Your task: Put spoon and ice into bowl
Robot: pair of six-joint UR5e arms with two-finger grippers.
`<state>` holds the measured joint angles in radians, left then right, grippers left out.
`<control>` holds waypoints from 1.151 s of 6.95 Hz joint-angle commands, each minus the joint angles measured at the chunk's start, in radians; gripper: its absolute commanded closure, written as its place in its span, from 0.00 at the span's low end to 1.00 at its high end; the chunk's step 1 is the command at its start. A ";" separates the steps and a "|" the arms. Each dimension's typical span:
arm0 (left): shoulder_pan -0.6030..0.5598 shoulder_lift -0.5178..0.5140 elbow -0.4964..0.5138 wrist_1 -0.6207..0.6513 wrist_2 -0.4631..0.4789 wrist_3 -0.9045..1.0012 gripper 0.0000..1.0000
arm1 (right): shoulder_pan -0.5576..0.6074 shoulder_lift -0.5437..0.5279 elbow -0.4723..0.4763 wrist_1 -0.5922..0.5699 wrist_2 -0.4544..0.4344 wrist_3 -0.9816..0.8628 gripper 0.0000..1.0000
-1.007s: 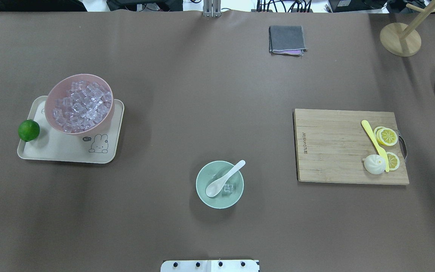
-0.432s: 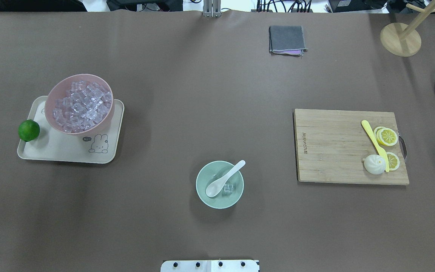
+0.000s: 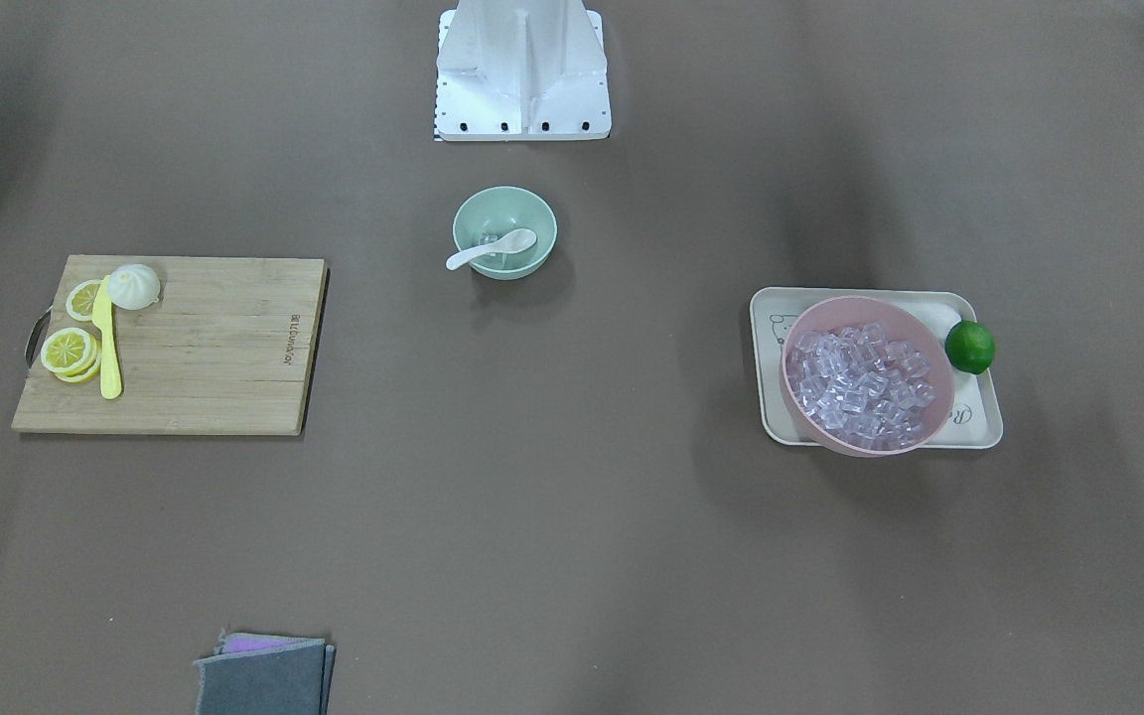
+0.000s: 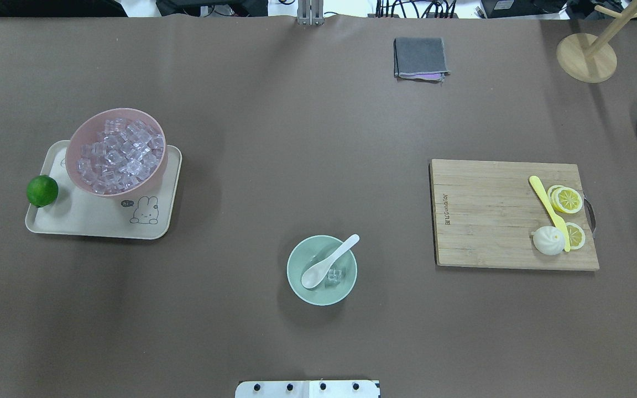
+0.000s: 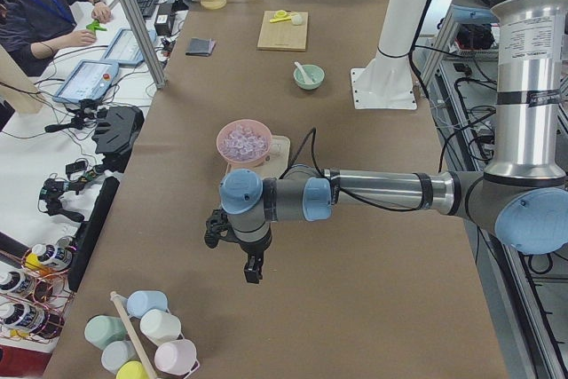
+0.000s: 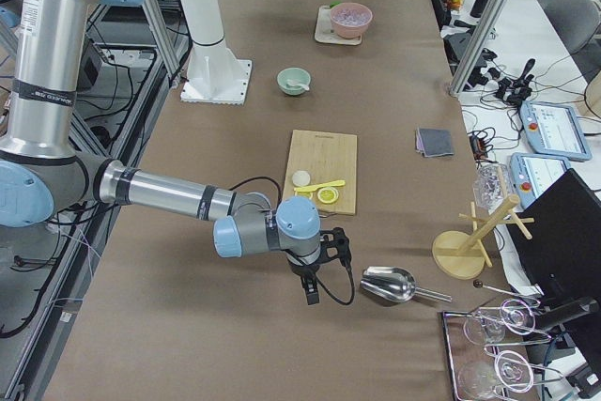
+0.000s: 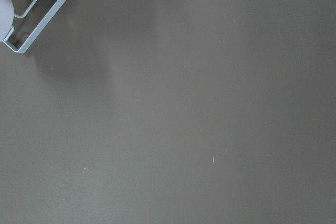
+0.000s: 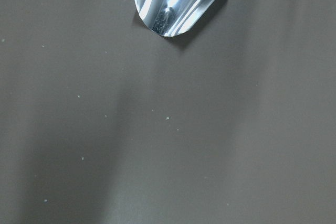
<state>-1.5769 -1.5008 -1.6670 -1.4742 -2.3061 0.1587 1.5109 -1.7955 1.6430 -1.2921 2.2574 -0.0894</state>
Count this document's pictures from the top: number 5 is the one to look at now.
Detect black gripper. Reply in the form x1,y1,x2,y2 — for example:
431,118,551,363
204,209,272,282

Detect white ceramic spoon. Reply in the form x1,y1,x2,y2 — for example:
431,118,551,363
294,61,313,84

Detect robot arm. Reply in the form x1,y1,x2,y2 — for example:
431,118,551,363
204,0,567,283

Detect mint green bowl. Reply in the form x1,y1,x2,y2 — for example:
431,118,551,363
293,64,325,91

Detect clear ice cubes pile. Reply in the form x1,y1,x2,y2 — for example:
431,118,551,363
220,125,268,162

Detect pink bowl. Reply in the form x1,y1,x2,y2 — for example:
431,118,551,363
216,119,272,168

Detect upper lemon slice stack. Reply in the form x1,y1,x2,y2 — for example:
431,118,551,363
273,10,291,18

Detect white steamed bun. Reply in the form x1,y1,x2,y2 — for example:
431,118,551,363
291,14,303,26

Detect yellow plastic knife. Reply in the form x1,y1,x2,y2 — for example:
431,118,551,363
269,16,292,23

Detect wooden cutting board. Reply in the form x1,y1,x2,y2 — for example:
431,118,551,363
256,10,309,51

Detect cream rabbit tray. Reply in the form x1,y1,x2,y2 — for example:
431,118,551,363
249,136,291,178

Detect pale green cup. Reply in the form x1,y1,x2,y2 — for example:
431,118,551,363
139,309,181,346

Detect grey folded cloth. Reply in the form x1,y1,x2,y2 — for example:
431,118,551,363
185,37,217,57

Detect pale pink cup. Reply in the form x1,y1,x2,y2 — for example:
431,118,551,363
154,339,199,375

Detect light blue cup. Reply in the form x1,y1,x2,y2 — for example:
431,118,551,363
126,290,169,319

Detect yellow cup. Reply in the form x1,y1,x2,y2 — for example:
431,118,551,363
115,360,149,379

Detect grey blue cup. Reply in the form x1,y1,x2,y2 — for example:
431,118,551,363
101,340,138,375

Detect sage green cup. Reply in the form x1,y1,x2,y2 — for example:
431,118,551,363
83,315,127,350

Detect blue teach pendant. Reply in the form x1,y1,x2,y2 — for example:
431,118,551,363
52,59,119,104
101,28,144,67

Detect seated person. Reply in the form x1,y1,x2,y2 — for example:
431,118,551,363
1,0,112,77

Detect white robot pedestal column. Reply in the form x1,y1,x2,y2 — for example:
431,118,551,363
377,0,429,59

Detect white wire cup rack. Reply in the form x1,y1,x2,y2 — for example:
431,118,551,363
110,291,201,378

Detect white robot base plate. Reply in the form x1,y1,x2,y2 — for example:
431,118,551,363
350,68,417,110

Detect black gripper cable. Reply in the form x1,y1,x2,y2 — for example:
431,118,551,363
283,127,427,213

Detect aluminium frame post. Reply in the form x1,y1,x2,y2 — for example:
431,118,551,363
119,0,166,89

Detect copper wire bottle rack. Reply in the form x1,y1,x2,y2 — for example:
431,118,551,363
1,243,75,344

